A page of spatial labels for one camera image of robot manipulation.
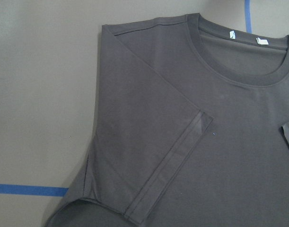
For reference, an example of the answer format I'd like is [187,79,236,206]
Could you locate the dark brown t-shirt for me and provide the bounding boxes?
[46,13,289,227]

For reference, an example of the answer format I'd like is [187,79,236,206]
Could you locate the white neck label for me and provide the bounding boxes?
[256,37,269,45]

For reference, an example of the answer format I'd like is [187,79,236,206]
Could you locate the blue tape strip crosswise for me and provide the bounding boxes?
[0,184,68,197]

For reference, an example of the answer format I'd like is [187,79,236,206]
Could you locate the blue tape strip lengthwise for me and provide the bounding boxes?
[244,0,252,33]

